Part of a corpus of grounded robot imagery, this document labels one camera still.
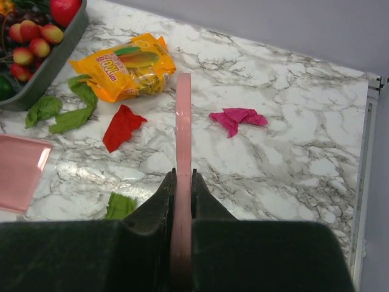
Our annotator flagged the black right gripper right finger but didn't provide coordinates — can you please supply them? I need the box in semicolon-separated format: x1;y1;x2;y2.
192;173;354;291

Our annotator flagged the toy pineapple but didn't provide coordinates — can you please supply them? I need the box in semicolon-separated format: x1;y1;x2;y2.
0;0;15;16

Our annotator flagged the red paper scrap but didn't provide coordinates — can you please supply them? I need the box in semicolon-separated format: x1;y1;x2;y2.
103;105;147;153

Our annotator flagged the green toy avocado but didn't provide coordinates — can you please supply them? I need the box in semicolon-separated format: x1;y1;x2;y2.
0;76;15;101

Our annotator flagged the magenta crumpled paper scrap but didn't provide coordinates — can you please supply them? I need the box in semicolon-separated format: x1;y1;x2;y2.
209;108;268;138

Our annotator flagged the orange snack bag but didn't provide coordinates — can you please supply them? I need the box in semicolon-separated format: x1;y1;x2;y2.
69;33;176;103

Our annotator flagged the dark green paper scrap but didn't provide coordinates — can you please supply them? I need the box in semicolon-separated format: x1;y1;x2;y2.
25;75;98;134

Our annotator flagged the pink hand brush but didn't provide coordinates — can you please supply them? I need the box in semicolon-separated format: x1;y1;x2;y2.
170;73;192;290

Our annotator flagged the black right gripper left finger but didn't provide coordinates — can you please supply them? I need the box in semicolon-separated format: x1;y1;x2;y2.
1;171;176;291

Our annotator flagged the pink plastic dustpan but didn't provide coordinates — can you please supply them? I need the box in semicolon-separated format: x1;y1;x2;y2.
1;134;52;214

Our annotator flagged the red toy apple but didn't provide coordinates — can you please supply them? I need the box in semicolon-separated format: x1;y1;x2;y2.
50;0;82;27

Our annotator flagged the grey fruit tray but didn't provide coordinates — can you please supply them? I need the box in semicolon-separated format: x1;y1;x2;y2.
1;1;89;112

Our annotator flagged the white crumpled tissue, left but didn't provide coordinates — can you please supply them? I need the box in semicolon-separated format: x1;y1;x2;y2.
140;124;175;151

